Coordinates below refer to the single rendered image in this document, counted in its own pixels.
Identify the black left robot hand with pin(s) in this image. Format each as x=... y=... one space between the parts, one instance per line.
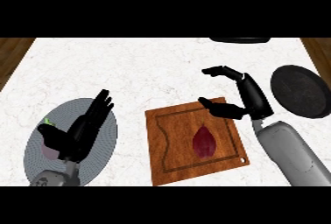
x=84 y=128

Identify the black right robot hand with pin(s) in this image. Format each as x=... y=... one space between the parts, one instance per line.
x=254 y=96

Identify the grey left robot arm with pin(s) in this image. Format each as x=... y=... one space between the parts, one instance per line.
x=56 y=176

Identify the black round pan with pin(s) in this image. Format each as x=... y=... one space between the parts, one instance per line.
x=298 y=91

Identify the brown wooden cutting board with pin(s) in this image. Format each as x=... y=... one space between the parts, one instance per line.
x=195 y=140

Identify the round grey placemat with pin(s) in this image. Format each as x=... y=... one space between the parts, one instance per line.
x=100 y=145

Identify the purple eggplant with green stem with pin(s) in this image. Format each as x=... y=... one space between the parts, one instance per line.
x=47 y=151

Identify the dark curved appliance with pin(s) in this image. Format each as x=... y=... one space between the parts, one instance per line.
x=239 y=39

